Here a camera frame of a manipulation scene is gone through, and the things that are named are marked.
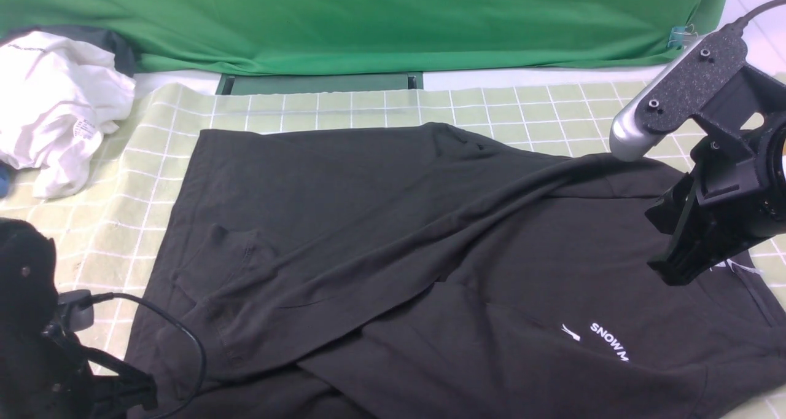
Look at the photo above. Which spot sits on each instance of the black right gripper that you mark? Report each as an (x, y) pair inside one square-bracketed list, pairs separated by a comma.
[(736, 195)]

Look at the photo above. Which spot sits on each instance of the green backdrop cloth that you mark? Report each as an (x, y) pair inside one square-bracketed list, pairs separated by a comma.
[(330, 37)]

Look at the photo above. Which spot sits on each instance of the crumpled white shirt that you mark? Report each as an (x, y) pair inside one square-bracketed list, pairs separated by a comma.
[(60, 98)]

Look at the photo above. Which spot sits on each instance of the light green checkered tablecloth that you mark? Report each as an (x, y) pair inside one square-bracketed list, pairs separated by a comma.
[(109, 235)]

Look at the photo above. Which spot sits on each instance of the dark gray garment behind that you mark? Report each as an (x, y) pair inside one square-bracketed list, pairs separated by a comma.
[(105, 39)]

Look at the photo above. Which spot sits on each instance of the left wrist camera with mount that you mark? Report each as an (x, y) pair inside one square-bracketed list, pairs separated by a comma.
[(75, 310)]

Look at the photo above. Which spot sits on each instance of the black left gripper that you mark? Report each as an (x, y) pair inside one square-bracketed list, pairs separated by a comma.
[(39, 380)]

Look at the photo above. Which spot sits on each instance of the blue object at edge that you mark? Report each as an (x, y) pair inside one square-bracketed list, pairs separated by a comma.
[(5, 180)]

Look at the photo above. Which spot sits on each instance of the dark gray long-sleeve top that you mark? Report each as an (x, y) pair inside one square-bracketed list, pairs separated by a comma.
[(431, 272)]

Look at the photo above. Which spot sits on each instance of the teal binder clip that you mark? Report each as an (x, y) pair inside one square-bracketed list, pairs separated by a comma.
[(681, 36)]

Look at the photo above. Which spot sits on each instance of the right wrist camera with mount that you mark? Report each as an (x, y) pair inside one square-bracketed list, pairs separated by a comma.
[(694, 86)]

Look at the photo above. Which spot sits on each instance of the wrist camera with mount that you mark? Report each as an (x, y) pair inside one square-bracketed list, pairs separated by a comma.
[(694, 86), (75, 310)]

